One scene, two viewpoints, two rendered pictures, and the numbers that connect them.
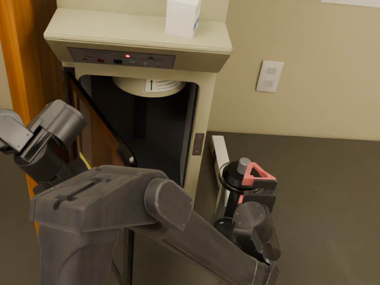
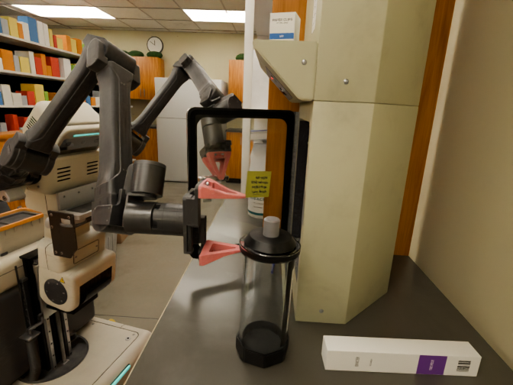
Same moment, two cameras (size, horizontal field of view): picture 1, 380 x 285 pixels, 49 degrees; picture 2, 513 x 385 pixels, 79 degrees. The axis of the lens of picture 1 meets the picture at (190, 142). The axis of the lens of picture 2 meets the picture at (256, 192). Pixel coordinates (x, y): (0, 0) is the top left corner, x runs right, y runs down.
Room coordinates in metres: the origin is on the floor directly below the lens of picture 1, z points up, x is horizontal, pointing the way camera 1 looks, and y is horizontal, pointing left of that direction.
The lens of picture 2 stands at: (0.79, -0.64, 1.40)
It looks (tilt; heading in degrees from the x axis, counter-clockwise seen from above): 15 degrees down; 101
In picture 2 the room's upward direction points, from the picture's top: 2 degrees clockwise
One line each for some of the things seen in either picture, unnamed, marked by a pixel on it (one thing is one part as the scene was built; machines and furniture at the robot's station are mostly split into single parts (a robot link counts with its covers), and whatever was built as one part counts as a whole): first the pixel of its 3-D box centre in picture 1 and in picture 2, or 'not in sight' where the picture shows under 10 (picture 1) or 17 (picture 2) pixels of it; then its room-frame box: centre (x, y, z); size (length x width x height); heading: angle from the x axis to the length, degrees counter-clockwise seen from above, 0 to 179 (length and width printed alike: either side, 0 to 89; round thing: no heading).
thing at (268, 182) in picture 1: (254, 182); (217, 202); (0.63, -0.15, 1.23); 0.09 x 0.07 x 0.07; 8
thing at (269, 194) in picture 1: (257, 219); (177, 219); (0.56, -0.16, 1.20); 0.07 x 0.07 x 0.10; 8
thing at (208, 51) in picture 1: (141, 52); (281, 78); (0.70, 0.12, 1.46); 0.32 x 0.11 x 0.10; 98
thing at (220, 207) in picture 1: (233, 206); (266, 294); (0.72, -0.13, 1.06); 0.11 x 0.11 x 0.21
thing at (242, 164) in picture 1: (242, 171); (270, 236); (0.73, -0.13, 1.18); 0.09 x 0.09 x 0.07
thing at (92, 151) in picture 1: (98, 186); (243, 183); (0.60, 0.18, 1.19); 0.30 x 0.01 x 0.40; 38
